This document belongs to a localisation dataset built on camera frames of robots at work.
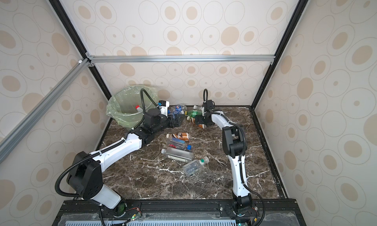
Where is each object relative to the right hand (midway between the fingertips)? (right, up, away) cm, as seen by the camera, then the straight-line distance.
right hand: (201, 120), depth 107 cm
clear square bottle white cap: (-16, -21, -16) cm, 31 cm away
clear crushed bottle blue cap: (-16, -15, -10) cm, 24 cm away
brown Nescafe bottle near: (-12, -10, -11) cm, 20 cm away
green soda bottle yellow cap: (-6, +5, +2) cm, 8 cm away
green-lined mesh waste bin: (-51, +9, -10) cm, 53 cm away
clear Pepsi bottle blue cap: (-18, +9, +6) cm, 21 cm away
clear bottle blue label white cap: (-19, +5, 0) cm, 20 cm away
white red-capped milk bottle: (-45, +8, -4) cm, 46 cm away
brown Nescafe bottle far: (0, -4, -4) cm, 6 cm away
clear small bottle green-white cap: (-5, -28, -19) cm, 35 cm away
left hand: (-12, +4, -29) cm, 31 cm away
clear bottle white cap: (-4, +10, +10) cm, 15 cm away
